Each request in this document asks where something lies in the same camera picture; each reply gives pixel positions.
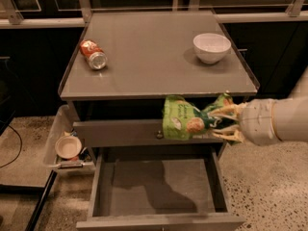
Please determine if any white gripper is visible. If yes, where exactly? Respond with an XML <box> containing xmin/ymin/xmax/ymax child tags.
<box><xmin>208</xmin><ymin>99</ymin><xmax>280</xmax><ymax>146</ymax></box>

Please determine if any green rice chip bag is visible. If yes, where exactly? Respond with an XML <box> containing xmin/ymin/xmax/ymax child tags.
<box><xmin>163</xmin><ymin>93</ymin><xmax>235</xmax><ymax>141</ymax></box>

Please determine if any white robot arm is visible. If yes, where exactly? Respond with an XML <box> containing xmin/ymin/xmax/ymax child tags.
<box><xmin>210</xmin><ymin>69</ymin><xmax>308</xmax><ymax>146</ymax></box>

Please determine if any top grey drawer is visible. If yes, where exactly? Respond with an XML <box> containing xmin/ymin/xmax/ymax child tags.
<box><xmin>73</xmin><ymin>119</ymin><xmax>225</xmax><ymax>147</ymax></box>

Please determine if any open middle grey drawer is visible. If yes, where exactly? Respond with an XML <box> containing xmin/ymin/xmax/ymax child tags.
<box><xmin>76</xmin><ymin>144</ymin><xmax>244</xmax><ymax>231</ymax></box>

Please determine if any grey drawer cabinet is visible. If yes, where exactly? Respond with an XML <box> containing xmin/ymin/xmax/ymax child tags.
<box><xmin>59</xmin><ymin>11</ymin><xmax>259</xmax><ymax>147</ymax></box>

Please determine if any white bowl on cabinet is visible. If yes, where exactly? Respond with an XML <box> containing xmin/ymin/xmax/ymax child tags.
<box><xmin>192</xmin><ymin>33</ymin><xmax>231</xmax><ymax>64</ymax></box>

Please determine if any orange soda can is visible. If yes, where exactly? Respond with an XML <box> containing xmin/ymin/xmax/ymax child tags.
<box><xmin>80</xmin><ymin>39</ymin><xmax>108</xmax><ymax>70</ymax></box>

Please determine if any beige bowl in bin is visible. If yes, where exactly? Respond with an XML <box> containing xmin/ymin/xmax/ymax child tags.
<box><xmin>55</xmin><ymin>136</ymin><xmax>82</xmax><ymax>159</ymax></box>

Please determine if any clear plastic storage bin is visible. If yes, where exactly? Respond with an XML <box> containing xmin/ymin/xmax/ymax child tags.
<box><xmin>43</xmin><ymin>105</ymin><xmax>95</xmax><ymax>174</ymax></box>

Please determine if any metal railing frame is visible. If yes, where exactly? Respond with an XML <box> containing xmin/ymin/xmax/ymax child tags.
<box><xmin>0</xmin><ymin>0</ymin><xmax>308</xmax><ymax>28</ymax></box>

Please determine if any black floor cable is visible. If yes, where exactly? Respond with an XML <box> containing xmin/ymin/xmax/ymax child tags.
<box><xmin>0</xmin><ymin>124</ymin><xmax>23</xmax><ymax>169</ymax></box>

